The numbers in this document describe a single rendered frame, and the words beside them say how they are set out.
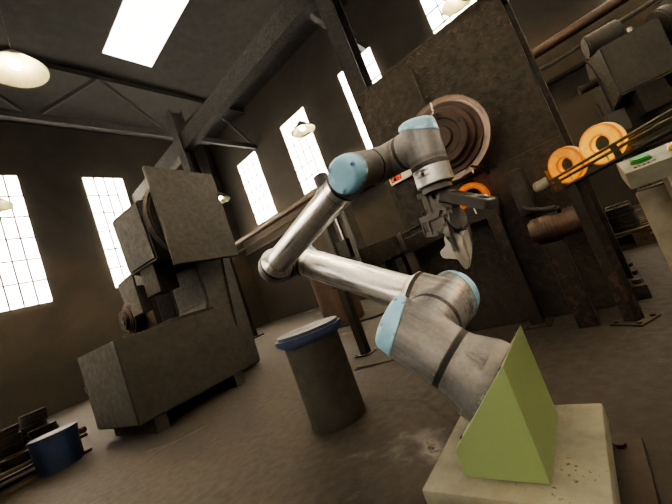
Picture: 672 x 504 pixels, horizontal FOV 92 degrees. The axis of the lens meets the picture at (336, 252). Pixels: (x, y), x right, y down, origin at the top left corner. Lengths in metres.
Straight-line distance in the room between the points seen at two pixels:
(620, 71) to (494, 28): 3.99
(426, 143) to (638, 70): 5.43
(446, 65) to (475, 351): 1.84
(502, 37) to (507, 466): 1.99
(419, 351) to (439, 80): 1.81
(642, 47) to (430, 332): 5.74
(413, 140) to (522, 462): 0.69
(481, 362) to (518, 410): 0.11
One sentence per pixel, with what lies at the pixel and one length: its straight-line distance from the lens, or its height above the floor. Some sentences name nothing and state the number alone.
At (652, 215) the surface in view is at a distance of 1.35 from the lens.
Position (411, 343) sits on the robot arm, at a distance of 0.78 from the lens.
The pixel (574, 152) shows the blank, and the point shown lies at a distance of 1.71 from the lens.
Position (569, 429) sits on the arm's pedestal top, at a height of 0.12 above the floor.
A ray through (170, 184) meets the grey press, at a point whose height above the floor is 2.10.
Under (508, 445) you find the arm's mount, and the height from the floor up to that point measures 0.19.
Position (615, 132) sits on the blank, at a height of 0.73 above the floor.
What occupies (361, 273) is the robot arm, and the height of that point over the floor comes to 0.58.
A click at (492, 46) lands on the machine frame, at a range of 2.25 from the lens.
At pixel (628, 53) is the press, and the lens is 6.20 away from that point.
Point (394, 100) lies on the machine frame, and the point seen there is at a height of 1.56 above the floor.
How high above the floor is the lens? 0.58
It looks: 5 degrees up
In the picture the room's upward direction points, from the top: 20 degrees counter-clockwise
